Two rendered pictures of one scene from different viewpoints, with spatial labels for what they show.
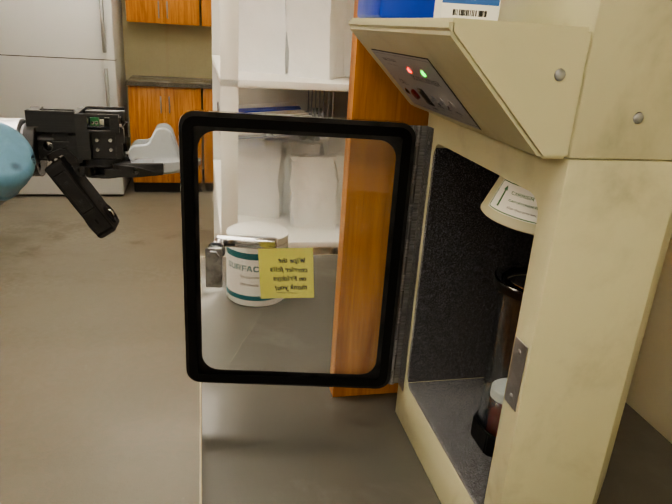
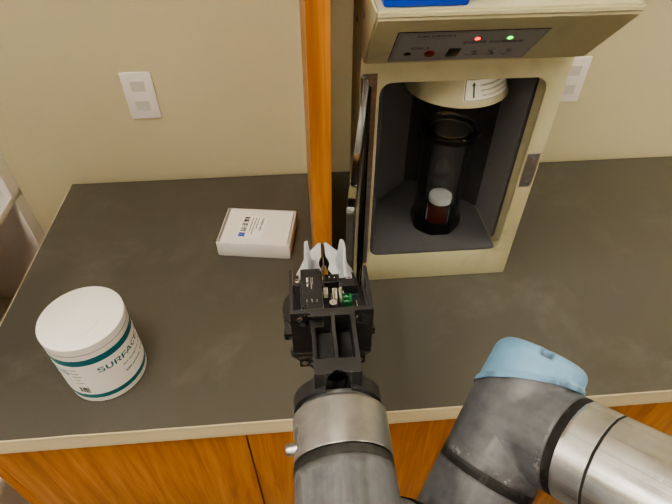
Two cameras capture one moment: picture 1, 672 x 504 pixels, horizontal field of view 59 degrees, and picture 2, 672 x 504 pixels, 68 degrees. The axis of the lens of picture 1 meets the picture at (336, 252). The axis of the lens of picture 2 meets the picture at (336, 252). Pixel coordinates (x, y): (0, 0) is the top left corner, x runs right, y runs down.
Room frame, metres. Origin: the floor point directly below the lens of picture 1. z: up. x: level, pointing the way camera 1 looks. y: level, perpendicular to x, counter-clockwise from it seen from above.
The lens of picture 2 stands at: (0.72, 0.60, 1.70)
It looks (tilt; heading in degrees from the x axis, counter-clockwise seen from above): 44 degrees down; 279
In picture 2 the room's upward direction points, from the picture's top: straight up
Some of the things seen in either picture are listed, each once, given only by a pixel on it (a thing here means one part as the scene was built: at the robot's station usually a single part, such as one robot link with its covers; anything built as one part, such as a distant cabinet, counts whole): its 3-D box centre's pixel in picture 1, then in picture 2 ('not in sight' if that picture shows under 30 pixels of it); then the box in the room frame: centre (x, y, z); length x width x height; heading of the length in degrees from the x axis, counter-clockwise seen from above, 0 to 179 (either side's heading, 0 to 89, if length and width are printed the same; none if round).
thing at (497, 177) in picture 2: (549, 308); (431, 140); (0.66, -0.27, 1.19); 0.26 x 0.24 x 0.35; 13
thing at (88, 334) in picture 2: not in sight; (95, 344); (1.19, 0.17, 1.02); 0.13 x 0.13 x 0.15
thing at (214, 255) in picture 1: (214, 266); not in sight; (0.75, 0.16, 1.18); 0.02 x 0.02 x 0.06; 3
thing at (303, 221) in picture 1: (293, 261); (355, 249); (0.77, 0.06, 1.19); 0.30 x 0.01 x 0.40; 93
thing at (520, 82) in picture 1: (437, 75); (490, 33); (0.62, -0.09, 1.46); 0.32 x 0.11 x 0.10; 13
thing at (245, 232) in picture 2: not in sight; (258, 232); (1.02, -0.21, 0.96); 0.16 x 0.12 x 0.04; 5
